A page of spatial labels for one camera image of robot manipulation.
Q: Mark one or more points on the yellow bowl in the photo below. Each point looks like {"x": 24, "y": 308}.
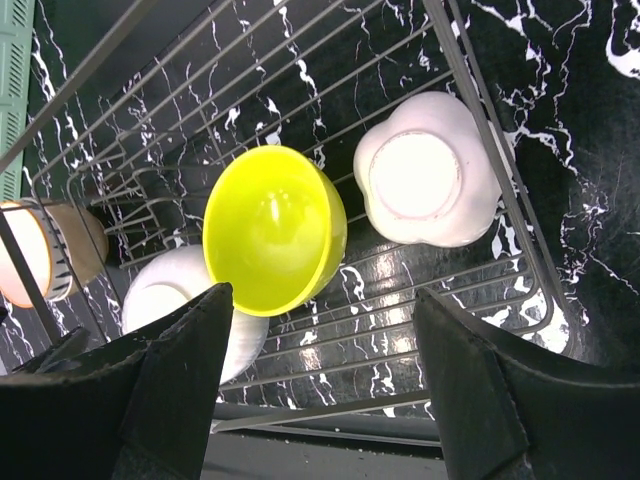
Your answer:
{"x": 275, "y": 229}

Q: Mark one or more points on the striped white bowl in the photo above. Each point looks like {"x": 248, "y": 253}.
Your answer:
{"x": 43, "y": 247}

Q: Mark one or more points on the beige bowl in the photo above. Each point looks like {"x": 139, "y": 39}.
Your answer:
{"x": 84, "y": 236}

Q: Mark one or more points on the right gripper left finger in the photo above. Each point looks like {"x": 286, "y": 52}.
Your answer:
{"x": 139, "y": 407}

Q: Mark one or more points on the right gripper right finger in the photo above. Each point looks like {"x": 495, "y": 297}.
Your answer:
{"x": 506, "y": 408}

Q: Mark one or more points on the white ribbed bowl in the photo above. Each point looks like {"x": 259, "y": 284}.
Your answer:
{"x": 172, "y": 279}

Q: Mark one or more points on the black wire dish rack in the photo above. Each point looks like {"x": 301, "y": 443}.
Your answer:
{"x": 314, "y": 76}

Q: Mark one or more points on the white flower-shaped bowl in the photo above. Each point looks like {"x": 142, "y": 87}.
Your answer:
{"x": 425, "y": 174}

